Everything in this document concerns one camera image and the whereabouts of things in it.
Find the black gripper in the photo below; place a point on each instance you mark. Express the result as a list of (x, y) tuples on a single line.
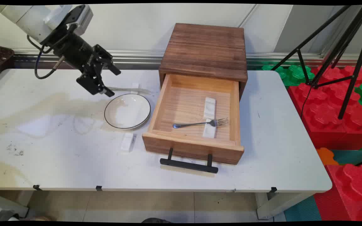
[(74, 50)]

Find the silver table knife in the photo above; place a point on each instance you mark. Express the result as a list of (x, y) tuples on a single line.
[(130, 90)]

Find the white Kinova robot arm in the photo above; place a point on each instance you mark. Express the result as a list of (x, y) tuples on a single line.
[(27, 15)]

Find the white cutlery rest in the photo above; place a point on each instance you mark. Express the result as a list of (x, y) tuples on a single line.
[(210, 106), (209, 132), (126, 142), (135, 85)]

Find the white plate with black rim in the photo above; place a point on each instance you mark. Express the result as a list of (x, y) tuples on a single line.
[(127, 111)]

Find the dark wooden drawer cabinet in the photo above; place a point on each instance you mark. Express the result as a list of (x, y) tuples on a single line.
[(204, 50)]

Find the silver fork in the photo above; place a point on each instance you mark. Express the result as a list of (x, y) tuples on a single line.
[(196, 123)]

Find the white table leg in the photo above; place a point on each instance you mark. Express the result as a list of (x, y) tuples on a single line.
[(275, 204)]

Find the large red foam block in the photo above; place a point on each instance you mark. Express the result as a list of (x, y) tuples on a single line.
[(325, 113)]

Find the orange foam block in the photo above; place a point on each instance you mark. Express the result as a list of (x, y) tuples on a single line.
[(325, 156)]

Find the teal foam mat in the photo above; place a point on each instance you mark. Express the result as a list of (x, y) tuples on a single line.
[(302, 210)]

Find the black tripod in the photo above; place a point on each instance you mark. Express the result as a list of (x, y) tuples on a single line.
[(349, 34)]

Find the teal foam block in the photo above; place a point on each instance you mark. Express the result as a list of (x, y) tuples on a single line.
[(353, 157)]

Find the metal window rail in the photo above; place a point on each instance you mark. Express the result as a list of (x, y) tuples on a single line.
[(137, 58)]

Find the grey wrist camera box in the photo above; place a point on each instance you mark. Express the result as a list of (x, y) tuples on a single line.
[(82, 17)]

